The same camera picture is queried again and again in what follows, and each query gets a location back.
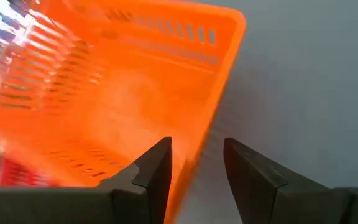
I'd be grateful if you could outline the orange plastic basket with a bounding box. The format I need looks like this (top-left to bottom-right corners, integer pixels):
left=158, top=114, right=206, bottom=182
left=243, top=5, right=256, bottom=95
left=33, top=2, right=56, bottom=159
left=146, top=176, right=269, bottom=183
left=0, top=0, right=247, bottom=224

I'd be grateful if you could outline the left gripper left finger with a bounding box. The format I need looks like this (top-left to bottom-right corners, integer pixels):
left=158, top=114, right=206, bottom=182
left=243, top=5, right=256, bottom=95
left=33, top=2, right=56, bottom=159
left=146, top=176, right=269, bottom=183
left=98, top=136, right=173, bottom=224

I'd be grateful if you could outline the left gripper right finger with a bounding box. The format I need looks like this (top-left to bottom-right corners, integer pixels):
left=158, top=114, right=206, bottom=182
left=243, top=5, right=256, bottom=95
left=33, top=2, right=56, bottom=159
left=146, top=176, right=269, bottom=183
left=223, top=137, right=351, bottom=224

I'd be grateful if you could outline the pink plastic basket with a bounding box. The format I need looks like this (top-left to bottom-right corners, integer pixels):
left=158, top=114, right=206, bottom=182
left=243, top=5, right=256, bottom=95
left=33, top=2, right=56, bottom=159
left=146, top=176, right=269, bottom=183
left=0, top=154, right=61, bottom=189

